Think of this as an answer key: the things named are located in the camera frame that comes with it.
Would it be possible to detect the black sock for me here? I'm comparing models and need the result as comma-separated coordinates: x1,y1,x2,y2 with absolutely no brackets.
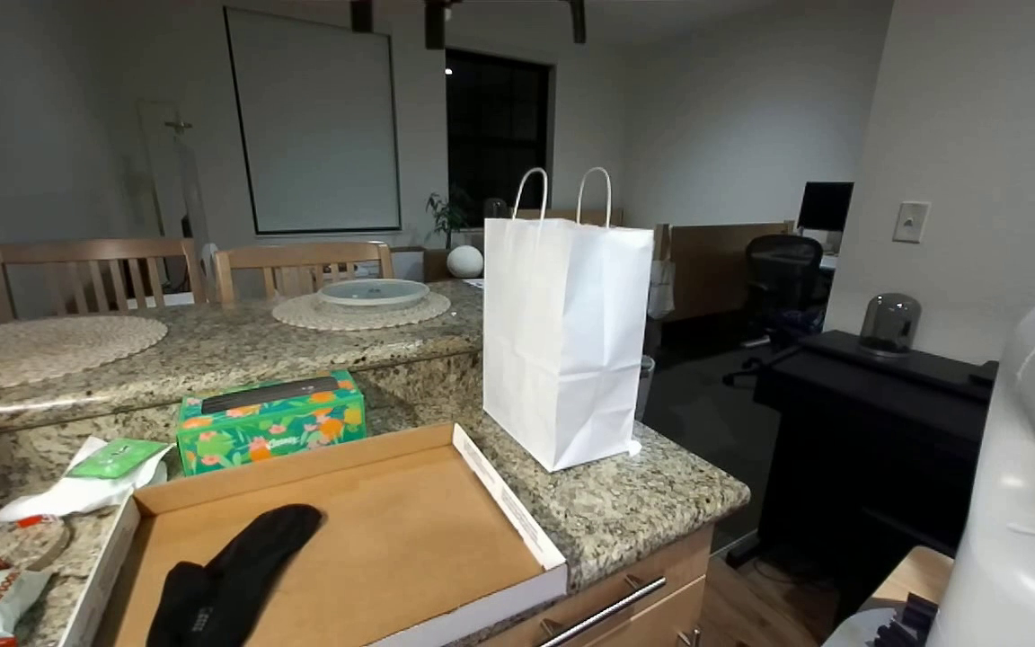
143,501,326,647

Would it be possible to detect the white projector screen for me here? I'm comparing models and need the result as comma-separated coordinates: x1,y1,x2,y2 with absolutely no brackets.
218,2,407,236

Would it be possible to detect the dark window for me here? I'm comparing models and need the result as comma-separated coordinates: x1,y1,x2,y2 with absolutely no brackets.
441,44,554,231

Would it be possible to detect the small green plant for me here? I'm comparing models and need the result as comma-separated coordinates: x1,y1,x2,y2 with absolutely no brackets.
424,187,474,250

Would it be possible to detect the white round vase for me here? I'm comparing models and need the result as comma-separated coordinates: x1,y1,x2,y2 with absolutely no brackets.
441,240,490,280

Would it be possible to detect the wooden dining chair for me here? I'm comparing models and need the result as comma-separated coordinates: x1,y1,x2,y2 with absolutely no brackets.
205,236,394,308
0,235,210,325

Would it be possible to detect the coat stand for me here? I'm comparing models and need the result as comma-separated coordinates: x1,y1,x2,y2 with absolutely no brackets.
137,113,205,243

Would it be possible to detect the clear glass plate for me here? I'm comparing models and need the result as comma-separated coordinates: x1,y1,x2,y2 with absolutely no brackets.
314,272,431,314

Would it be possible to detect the round woven placemat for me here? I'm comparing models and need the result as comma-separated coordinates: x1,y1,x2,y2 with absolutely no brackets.
0,314,171,403
271,285,452,336

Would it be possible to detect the wooden partition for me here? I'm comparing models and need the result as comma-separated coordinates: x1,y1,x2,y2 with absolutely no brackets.
653,219,790,325

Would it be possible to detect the green floral tissue box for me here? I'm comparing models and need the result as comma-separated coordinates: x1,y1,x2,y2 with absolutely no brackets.
169,368,374,478

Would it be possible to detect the computer monitor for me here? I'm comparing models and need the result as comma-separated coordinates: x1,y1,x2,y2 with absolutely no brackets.
793,176,859,236

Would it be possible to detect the black office chair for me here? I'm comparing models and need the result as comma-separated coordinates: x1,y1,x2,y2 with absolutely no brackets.
724,231,833,387

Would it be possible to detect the shallow cardboard box tray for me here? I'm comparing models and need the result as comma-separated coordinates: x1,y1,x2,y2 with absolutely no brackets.
61,421,570,647

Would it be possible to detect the grey metal jar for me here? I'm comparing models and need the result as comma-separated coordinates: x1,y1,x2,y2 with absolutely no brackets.
859,288,924,354

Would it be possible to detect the white packet with green label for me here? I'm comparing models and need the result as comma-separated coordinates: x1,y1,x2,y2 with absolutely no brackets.
0,435,175,530

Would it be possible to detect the wooden counter cabinet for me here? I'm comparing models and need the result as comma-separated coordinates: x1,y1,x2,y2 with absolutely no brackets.
474,521,718,647

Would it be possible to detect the black desk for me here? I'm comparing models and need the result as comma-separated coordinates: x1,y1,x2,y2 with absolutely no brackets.
750,326,1015,605

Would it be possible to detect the round clear glass coaster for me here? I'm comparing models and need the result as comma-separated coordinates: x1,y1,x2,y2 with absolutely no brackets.
0,514,77,574

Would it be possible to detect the wooden platform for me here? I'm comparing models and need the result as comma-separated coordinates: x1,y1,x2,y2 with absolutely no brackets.
819,542,960,647

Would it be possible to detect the white paper bag with handles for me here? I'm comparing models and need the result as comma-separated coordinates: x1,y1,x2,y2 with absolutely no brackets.
479,163,657,476

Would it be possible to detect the white wall switch plate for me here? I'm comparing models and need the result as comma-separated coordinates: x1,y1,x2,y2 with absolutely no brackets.
893,198,932,247

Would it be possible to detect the metal drawer handle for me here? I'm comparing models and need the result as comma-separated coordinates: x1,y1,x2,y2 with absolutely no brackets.
536,574,673,647

